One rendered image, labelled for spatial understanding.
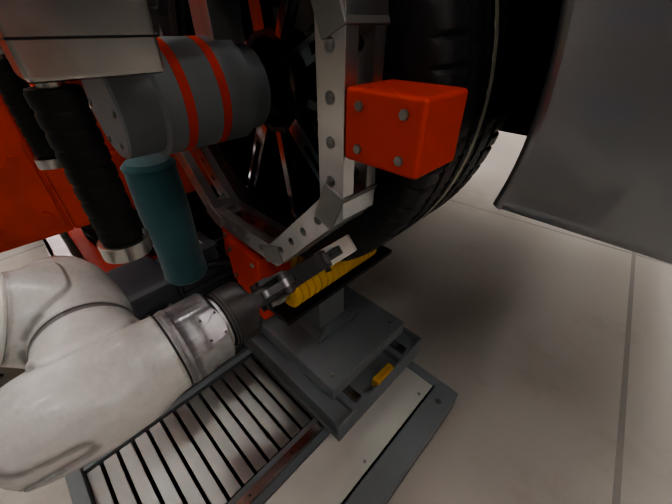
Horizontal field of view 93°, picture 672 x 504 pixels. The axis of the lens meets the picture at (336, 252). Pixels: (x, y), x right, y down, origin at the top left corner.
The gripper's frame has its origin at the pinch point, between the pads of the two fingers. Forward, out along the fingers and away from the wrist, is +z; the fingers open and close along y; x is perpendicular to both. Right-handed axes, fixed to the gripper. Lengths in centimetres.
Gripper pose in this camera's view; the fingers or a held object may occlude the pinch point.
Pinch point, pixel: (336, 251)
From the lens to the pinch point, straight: 50.2
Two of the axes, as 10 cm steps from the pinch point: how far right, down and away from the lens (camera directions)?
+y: 5.1, -2.9, -8.1
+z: 7.0, -4.2, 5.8
